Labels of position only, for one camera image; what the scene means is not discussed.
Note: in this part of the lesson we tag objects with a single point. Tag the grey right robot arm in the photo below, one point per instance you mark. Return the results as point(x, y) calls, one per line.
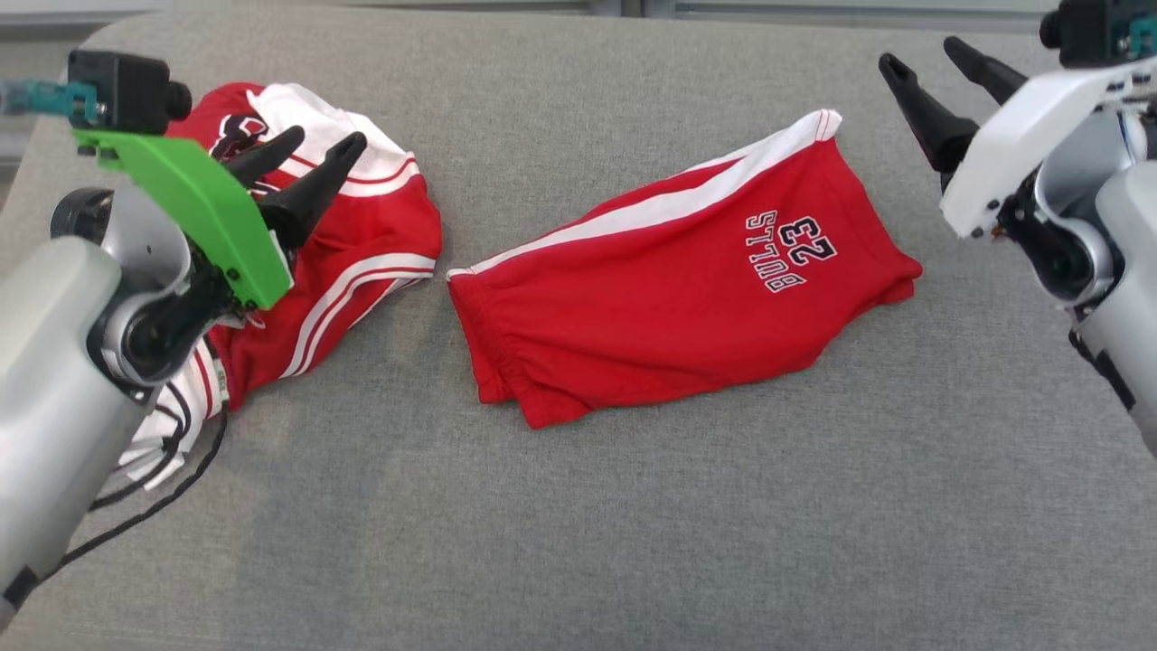
point(1130, 271)

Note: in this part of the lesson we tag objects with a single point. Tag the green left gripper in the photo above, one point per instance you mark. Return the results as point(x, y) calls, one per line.
point(208, 208)

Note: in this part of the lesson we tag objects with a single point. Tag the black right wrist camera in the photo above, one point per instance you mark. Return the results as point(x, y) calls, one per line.
point(1085, 32)

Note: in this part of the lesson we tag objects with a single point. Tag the teal right camera connector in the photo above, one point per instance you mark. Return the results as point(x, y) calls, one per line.
point(1142, 38)

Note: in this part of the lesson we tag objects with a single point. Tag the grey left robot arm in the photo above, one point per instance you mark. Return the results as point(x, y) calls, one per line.
point(45, 380)

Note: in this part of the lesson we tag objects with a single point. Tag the teal camera connector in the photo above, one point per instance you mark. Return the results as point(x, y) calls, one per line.
point(54, 98)
point(1142, 38)

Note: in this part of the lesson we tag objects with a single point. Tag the red white basketball shorts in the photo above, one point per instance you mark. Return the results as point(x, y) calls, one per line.
point(651, 307)

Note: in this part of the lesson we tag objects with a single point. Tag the teal left camera connector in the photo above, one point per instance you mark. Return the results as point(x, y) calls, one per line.
point(54, 98)

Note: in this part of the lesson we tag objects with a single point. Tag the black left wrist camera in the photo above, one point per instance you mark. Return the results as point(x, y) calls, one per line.
point(122, 90)

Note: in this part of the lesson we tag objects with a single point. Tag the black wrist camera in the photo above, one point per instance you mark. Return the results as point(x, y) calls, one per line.
point(1085, 32)
point(122, 90)

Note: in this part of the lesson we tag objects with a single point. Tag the red white basketball jersey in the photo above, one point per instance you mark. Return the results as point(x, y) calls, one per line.
point(362, 244)

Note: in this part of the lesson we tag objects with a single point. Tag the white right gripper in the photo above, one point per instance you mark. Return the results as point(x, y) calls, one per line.
point(1012, 136)

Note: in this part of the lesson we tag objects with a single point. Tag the grey fabric sofa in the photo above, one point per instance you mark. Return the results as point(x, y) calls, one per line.
point(633, 524)

